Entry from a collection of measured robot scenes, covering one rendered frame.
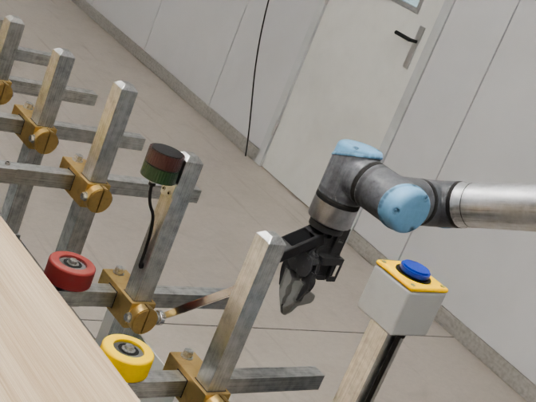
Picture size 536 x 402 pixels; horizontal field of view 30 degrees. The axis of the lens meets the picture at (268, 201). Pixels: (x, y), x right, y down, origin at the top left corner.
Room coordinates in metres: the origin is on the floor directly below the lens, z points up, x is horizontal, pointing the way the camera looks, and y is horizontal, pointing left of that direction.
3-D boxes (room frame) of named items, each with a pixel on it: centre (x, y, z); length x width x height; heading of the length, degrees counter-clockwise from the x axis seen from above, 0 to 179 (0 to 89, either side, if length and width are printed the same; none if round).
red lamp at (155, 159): (1.53, 0.18, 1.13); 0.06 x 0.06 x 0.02
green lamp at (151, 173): (1.53, 0.18, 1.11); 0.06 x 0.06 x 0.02
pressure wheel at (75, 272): (1.51, 0.26, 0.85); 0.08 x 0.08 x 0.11
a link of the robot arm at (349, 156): (1.87, -0.13, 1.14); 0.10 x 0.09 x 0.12; 46
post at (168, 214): (1.56, 0.14, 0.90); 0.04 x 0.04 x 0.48; 43
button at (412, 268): (1.19, -0.20, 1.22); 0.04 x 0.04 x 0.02
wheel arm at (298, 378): (1.45, -0.04, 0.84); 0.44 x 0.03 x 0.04; 133
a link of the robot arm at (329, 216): (1.87, -0.12, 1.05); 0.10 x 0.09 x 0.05; 43
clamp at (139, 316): (1.58, 0.16, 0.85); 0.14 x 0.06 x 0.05; 43
